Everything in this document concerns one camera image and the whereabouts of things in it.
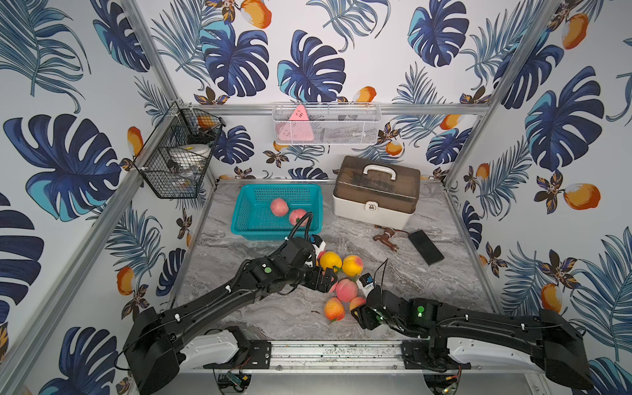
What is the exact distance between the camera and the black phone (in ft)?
3.15

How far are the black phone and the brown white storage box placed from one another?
73 mm

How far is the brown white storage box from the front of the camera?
926 millimetres
